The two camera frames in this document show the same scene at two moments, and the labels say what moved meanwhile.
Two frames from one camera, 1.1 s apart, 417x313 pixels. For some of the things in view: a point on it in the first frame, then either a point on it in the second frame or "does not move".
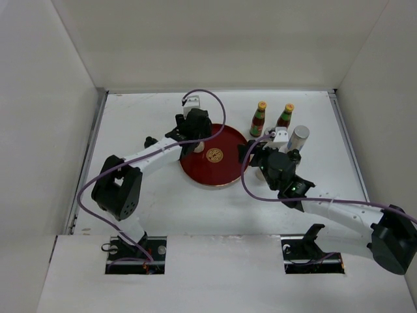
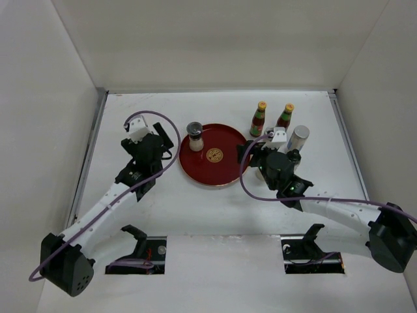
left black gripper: (181, 120) -> (132, 147)
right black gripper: (255, 148) does not move
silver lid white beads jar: (298, 137) does not move
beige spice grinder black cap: (259, 175) does not move
